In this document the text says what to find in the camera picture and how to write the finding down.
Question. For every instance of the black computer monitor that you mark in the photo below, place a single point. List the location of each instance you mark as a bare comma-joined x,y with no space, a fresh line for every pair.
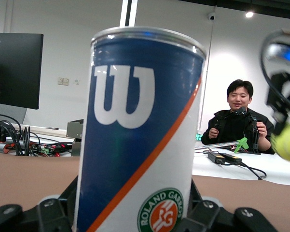
19,72

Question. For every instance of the white dome security camera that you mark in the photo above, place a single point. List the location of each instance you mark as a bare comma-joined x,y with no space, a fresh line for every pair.
211,17

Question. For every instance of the black power adapter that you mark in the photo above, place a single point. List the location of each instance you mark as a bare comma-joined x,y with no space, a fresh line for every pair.
232,158
216,157

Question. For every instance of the small white wall plate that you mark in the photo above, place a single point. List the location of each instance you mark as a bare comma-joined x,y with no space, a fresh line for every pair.
77,81

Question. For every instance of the yellow tennis ball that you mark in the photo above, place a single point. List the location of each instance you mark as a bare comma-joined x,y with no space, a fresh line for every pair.
289,145

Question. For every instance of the Wilson tennis ball can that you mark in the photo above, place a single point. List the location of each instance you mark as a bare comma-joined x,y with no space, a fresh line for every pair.
135,145

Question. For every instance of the silver metal rod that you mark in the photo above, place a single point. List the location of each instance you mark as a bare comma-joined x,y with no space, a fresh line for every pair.
217,145

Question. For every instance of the grey monitor stand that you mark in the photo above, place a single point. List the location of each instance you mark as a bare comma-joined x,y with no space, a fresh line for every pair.
9,113

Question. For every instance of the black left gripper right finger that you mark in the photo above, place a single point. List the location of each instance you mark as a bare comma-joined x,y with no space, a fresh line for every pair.
212,217

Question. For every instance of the small grey metal box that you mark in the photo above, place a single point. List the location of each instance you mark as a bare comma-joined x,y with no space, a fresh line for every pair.
77,147

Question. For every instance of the round ceiling lamp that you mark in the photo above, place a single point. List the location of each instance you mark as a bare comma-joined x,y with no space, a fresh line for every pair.
249,14

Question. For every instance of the green exit sign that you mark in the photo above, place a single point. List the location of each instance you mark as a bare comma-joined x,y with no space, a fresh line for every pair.
198,137

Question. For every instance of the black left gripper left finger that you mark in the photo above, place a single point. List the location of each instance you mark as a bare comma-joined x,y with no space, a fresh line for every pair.
43,217

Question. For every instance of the brown table mat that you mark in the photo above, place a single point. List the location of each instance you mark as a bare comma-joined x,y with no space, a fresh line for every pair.
26,174

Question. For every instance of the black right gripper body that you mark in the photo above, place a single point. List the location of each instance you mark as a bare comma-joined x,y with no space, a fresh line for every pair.
284,58

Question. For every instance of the white wall switch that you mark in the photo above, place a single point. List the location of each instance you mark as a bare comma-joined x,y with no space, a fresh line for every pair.
66,82
60,81

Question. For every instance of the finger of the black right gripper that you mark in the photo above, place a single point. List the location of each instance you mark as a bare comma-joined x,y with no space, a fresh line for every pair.
281,108

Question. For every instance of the circuit boards with red lights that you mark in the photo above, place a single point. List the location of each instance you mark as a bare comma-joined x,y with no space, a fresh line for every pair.
50,147

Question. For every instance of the man in black jacket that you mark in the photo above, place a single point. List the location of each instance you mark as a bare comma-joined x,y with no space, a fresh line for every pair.
234,125

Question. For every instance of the green plastic part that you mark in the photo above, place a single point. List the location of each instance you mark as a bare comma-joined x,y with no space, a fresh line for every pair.
242,142

